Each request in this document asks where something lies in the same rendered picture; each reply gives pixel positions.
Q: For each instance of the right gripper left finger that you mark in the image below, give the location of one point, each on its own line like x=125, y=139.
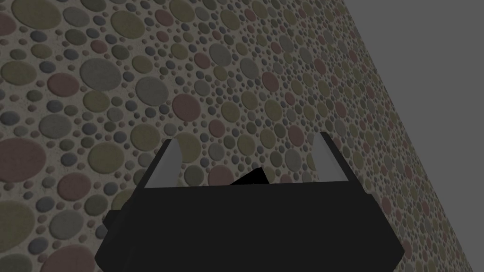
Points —
x=165, y=166

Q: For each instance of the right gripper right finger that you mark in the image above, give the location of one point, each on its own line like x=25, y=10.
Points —
x=330, y=160

